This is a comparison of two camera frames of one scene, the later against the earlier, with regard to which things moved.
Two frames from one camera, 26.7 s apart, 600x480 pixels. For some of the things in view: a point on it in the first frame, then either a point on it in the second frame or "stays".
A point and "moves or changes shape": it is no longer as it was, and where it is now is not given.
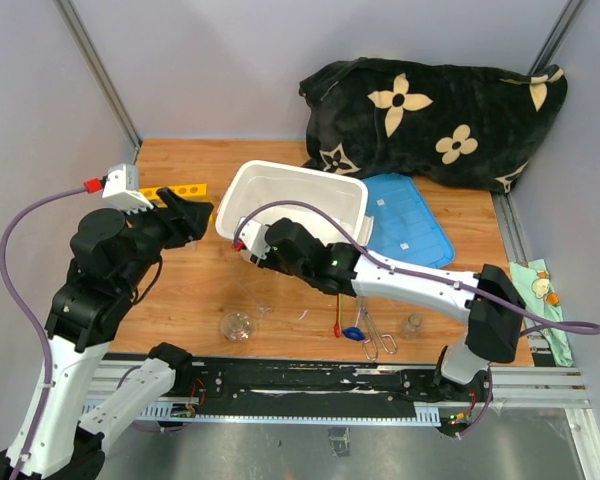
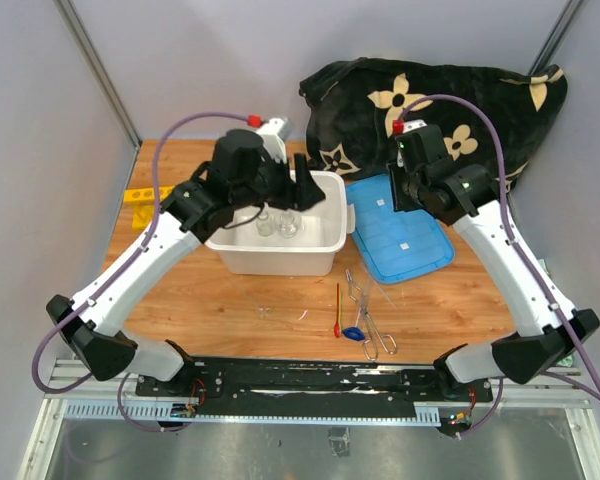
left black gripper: x=191 y=217 to x=300 y=195
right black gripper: x=267 y=261 to x=401 y=202
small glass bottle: x=412 y=325 moves or changes shape
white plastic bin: x=252 y=185 moves or changes shape
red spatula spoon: x=337 y=328 stays
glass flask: x=236 y=326 moves or changes shape
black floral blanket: x=376 y=117 stays
